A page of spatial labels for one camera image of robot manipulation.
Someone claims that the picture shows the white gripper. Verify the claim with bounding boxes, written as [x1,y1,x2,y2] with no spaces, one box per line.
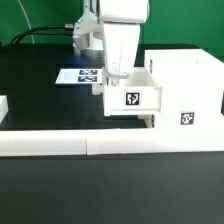
[97,0,150,86]

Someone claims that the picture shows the white drawer box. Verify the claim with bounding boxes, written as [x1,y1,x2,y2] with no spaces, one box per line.
[92,67,162,116]
[138,115,155,128]

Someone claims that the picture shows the white front drawer box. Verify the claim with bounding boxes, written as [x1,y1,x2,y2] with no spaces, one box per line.
[138,115,155,128]

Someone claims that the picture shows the white drawer cabinet frame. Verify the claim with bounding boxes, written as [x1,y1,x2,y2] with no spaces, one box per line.
[145,49,224,129]

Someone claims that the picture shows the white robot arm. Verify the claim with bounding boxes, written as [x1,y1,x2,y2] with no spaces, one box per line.
[73,0,150,80]

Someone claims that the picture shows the white marker tag sheet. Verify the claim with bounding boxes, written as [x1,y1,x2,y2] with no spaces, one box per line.
[55,68,102,85]

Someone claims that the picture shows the white front fence bar right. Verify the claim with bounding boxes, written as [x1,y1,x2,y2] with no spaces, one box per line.
[86,129,224,155]

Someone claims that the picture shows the white fence bar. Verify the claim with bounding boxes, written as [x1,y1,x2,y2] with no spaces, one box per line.
[0,95,8,123]
[0,130,87,157]
[86,129,224,155]

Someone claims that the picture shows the white front fence bar left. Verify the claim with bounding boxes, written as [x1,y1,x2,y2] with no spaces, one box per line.
[0,130,87,157]

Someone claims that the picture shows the black cables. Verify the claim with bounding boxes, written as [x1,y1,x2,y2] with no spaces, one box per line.
[9,23,78,46]

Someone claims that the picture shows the white cable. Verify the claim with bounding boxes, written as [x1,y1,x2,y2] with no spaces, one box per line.
[17,0,36,45]

